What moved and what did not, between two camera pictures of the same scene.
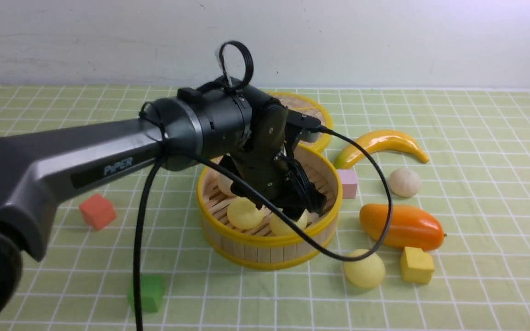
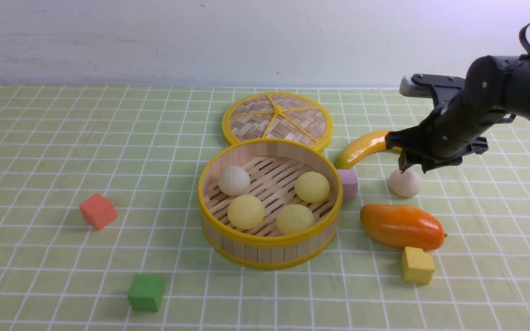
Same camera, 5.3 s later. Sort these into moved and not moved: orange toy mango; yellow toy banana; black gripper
Moved: black gripper
Not moved: yellow toy banana; orange toy mango
